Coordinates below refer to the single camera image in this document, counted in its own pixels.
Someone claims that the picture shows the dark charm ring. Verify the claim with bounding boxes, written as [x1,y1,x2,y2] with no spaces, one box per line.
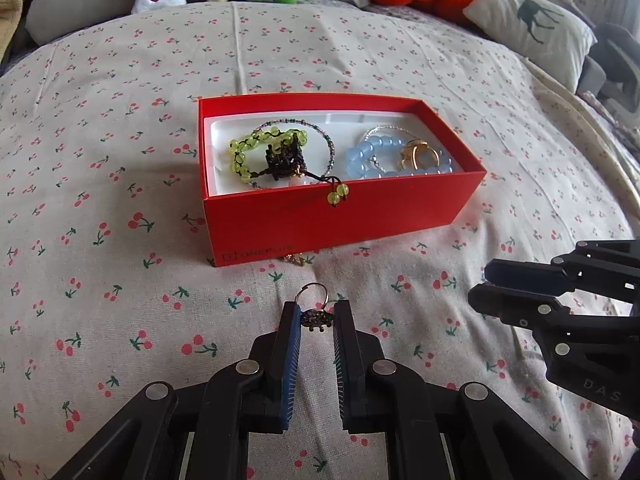
[293,282,335,334]

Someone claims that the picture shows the gold rings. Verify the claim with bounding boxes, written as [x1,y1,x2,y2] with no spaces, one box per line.
[398,138,443,172]

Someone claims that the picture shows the light blue bead bracelet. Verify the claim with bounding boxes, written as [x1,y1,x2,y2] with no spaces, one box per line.
[345,134,454,180]

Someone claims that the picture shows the green bead bracelet black charm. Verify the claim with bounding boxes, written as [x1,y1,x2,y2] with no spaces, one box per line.
[229,125,350,207]

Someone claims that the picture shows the red jewelry box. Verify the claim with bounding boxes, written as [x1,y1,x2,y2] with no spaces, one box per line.
[198,93,486,268]

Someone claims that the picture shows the cherry print bed sheet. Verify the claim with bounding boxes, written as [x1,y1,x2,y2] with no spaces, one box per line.
[1,3,639,479]

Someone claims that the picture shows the small gold earring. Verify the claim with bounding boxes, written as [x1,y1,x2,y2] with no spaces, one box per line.
[282,254,306,266]

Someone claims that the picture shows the deer print pillow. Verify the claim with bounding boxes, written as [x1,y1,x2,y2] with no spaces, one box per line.
[463,0,597,92]

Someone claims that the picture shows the silver chain bracelet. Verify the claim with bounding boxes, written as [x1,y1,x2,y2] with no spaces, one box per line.
[360,123,426,174]

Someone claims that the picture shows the multicolour seed bead necklace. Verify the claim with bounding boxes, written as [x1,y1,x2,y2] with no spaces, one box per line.
[249,117,338,187]

